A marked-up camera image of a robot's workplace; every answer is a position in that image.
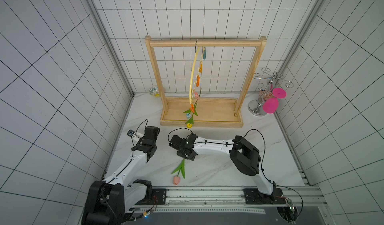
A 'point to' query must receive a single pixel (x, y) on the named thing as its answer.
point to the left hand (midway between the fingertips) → (147, 138)
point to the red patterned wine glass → (264, 94)
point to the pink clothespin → (197, 95)
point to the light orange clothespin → (200, 69)
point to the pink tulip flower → (176, 179)
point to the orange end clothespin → (192, 108)
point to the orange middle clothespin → (197, 80)
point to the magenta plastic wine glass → (270, 105)
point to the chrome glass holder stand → (254, 107)
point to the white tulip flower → (188, 115)
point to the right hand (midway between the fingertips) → (177, 157)
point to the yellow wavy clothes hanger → (196, 53)
